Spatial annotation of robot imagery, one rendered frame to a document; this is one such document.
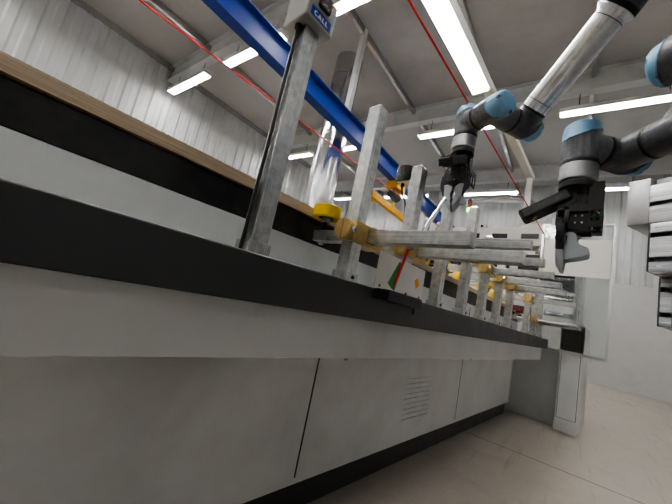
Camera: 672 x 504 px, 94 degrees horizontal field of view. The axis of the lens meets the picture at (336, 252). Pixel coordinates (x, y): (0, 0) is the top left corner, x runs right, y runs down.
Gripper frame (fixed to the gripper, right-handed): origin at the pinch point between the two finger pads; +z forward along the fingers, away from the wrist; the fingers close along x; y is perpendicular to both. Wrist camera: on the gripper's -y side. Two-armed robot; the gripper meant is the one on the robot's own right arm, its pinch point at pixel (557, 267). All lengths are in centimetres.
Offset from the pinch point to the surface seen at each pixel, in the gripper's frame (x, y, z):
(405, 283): -5.3, -34.8, 8.9
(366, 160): -31, -36, -17
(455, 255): -1.7, -23.1, -1.0
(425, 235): -26.7, -19.9, 0.6
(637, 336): 905, 44, -42
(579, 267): 247, -16, -52
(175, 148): -66, -56, -5
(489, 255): -1.7, -14.4, -1.5
